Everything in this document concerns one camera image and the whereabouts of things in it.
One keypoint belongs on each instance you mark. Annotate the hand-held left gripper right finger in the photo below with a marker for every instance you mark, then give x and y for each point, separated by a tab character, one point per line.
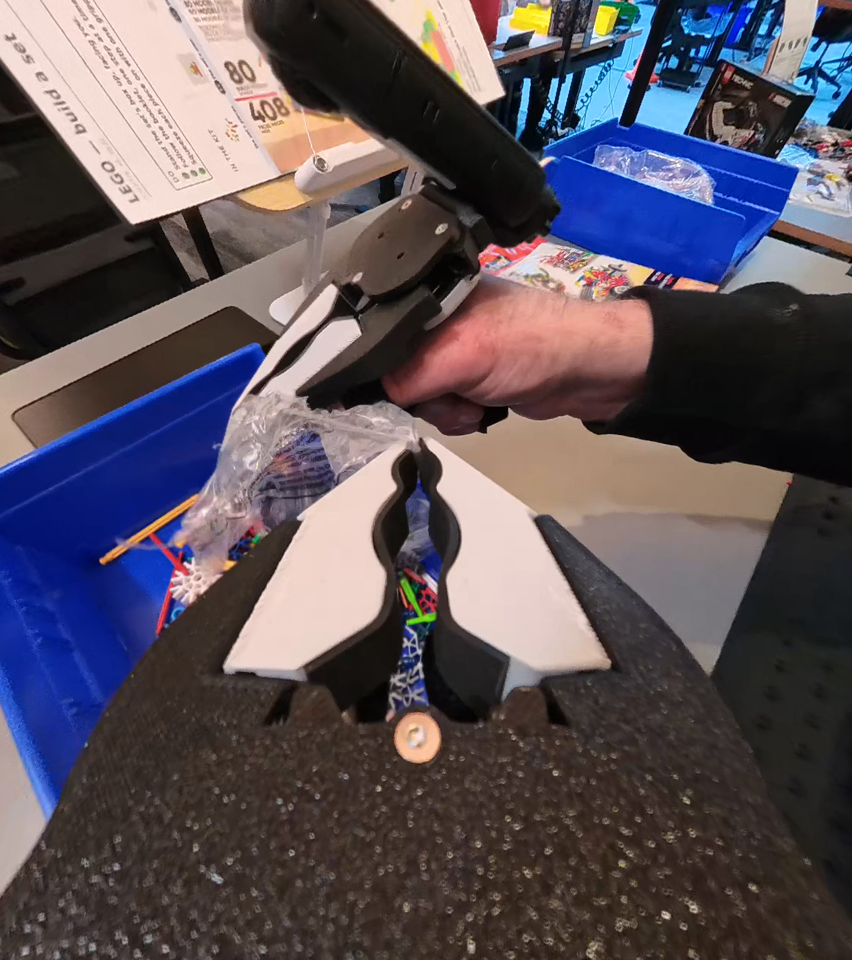
516	600

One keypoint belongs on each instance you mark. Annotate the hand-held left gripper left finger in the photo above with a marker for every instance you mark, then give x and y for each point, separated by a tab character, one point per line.
321	592

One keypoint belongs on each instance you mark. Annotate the printed instruction board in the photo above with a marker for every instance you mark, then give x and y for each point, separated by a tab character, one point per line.
133	90

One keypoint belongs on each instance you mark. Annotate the clear plastic bag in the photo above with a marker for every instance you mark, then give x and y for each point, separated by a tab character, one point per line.
298	450
651	169

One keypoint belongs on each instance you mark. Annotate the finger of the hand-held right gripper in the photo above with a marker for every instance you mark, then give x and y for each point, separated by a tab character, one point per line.
321	360
309	311

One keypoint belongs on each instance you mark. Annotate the black perforated panel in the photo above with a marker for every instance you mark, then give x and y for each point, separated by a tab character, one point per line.
808	675

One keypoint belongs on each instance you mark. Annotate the bag of toy pieces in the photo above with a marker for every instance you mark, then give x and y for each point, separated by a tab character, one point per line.
835	161

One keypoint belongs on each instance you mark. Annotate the yellow bin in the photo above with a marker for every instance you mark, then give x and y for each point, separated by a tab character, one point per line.
527	16

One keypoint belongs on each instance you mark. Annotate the blue plastic bin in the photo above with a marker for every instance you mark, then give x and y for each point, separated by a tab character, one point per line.
636	217
35	600

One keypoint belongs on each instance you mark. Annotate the black pole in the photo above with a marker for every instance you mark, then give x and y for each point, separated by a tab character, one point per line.
647	52

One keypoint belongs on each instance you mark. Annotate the person's right hand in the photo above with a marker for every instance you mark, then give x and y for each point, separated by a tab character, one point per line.
531	352

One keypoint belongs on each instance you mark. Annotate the black toy set box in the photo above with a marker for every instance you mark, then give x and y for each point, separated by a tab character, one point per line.
748	105

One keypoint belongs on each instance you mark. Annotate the white book stand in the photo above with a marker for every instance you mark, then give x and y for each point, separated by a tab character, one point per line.
321	169

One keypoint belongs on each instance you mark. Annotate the person's right forearm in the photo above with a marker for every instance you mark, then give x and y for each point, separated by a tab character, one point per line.
771	375

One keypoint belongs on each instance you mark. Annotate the printed toy packaging bag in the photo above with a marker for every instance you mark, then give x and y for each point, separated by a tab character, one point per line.
568	266

